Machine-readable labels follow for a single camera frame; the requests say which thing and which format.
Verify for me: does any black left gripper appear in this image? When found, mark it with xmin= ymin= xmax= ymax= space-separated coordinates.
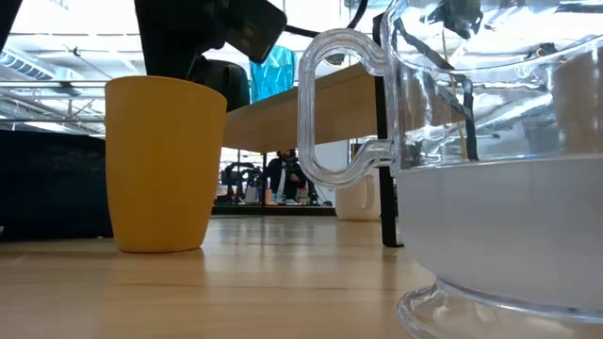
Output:
xmin=134 ymin=0 xmax=288 ymax=79

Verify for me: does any black mug yellow inside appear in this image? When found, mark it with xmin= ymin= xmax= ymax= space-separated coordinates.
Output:
xmin=187 ymin=55 xmax=252 ymax=113

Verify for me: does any yellow plastic cup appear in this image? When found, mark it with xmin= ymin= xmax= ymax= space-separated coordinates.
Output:
xmin=104 ymin=74 xmax=229 ymax=254

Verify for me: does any navy blue cloth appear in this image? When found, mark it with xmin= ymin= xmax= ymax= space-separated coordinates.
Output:
xmin=0 ymin=129 xmax=115 ymax=242

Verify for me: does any clear glass pitcher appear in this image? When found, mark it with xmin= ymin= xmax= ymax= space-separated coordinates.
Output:
xmin=295 ymin=0 xmax=603 ymax=339

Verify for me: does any person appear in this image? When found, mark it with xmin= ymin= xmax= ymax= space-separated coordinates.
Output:
xmin=267 ymin=148 xmax=308 ymax=206

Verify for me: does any wooden shelf black metal frame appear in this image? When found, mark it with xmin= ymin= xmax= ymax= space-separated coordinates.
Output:
xmin=220 ymin=11 xmax=406 ymax=250

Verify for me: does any black metal table frame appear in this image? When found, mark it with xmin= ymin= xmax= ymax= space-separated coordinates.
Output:
xmin=211 ymin=204 xmax=338 ymax=218

